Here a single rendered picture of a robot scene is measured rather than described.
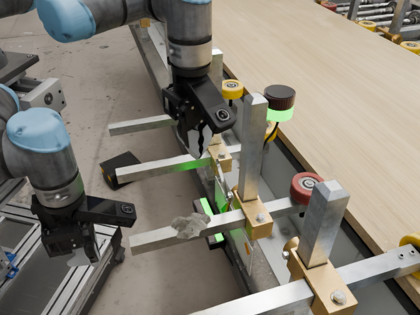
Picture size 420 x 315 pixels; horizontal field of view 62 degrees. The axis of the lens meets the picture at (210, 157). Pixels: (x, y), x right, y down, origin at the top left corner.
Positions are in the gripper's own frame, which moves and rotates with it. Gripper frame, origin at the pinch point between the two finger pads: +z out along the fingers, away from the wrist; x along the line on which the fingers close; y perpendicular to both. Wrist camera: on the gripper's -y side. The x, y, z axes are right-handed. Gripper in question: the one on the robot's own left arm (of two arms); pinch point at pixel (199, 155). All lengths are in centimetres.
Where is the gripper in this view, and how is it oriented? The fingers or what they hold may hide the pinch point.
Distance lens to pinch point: 73.1
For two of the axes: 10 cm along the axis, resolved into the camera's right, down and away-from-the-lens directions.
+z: 0.0, 7.7, 6.3
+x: -7.9, 3.9, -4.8
